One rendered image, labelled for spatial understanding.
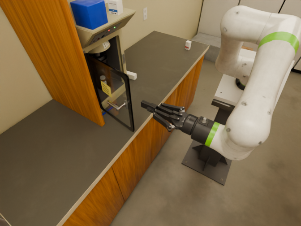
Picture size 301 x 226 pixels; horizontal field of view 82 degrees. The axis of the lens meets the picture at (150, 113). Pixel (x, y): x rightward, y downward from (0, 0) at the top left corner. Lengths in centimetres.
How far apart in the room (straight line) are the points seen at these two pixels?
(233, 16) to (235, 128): 45
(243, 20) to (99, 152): 92
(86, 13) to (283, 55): 72
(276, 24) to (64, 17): 75
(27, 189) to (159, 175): 126
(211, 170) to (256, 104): 160
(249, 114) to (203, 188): 155
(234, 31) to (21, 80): 120
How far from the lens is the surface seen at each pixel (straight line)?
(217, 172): 209
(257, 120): 51
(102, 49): 109
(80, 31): 89
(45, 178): 108
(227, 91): 136
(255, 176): 226
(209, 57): 369
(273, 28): 79
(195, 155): 211
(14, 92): 136
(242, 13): 81
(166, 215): 186
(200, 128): 62
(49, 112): 137
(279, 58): 67
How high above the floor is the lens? 181
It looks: 48 degrees down
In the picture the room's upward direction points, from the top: straight up
